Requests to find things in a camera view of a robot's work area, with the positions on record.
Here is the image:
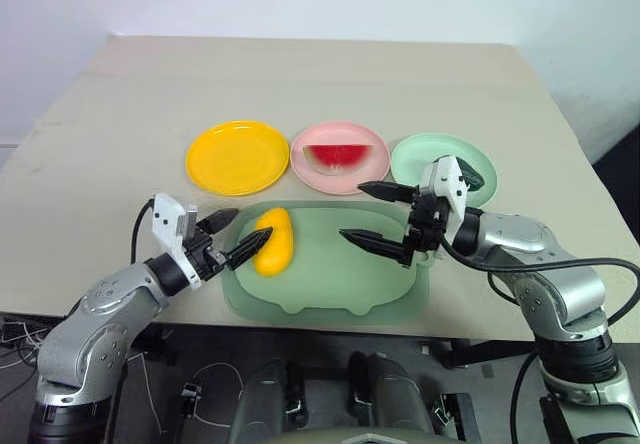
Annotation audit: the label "pink plate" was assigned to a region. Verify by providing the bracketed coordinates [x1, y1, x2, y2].
[290, 121, 391, 197]

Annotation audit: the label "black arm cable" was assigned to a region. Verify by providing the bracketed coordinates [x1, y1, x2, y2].
[130, 197, 157, 268]
[435, 243, 640, 325]

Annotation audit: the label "light green silicone tray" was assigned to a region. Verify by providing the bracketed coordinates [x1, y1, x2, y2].
[220, 198, 433, 327]

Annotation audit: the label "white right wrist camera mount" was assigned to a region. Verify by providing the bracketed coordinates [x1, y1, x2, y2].
[418, 154, 469, 245]

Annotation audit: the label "red watermelon slice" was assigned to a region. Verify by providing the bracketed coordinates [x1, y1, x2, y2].
[300, 141, 377, 177]

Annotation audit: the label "yellow plate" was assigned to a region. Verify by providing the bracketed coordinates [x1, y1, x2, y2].
[185, 120, 291, 198]

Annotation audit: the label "light green plate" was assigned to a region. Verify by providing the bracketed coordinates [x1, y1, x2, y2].
[389, 132, 499, 210]

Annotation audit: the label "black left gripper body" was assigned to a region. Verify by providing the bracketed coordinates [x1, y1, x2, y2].
[184, 229, 229, 281]

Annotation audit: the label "dark grey rounded shape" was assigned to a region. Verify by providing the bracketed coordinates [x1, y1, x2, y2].
[228, 357, 307, 444]
[348, 350, 442, 444]

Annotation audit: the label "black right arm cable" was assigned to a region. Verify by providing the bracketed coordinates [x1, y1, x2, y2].
[435, 243, 640, 325]

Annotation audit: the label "yellow toy mango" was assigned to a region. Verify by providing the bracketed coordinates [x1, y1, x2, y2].
[252, 206, 295, 279]

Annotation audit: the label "grey curved cover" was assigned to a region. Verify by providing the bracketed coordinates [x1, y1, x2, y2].
[269, 424, 431, 444]

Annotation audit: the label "white floor cable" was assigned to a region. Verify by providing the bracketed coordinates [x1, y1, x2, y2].
[191, 361, 247, 428]

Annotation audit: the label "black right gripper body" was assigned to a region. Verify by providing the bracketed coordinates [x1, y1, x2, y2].
[402, 186, 452, 265]

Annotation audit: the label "dark green toy vegetable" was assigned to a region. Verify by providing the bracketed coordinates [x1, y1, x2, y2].
[438, 155, 487, 195]

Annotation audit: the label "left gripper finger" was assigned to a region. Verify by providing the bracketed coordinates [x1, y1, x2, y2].
[222, 227, 276, 270]
[195, 207, 241, 238]

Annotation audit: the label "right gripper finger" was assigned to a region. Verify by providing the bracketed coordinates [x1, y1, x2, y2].
[338, 229, 417, 269]
[357, 180, 418, 204]

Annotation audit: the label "black table frame bar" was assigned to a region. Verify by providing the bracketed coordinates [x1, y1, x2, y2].
[438, 337, 537, 369]

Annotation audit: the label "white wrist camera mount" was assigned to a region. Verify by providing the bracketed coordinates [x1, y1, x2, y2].
[418, 154, 469, 245]
[151, 193, 204, 291]

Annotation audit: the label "tangled floor cables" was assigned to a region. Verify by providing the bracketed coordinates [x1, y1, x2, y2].
[0, 313, 54, 371]

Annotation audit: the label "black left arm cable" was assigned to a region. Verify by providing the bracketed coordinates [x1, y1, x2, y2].
[130, 197, 157, 268]

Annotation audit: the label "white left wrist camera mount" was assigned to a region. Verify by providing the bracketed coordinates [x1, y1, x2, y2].
[151, 193, 204, 291]

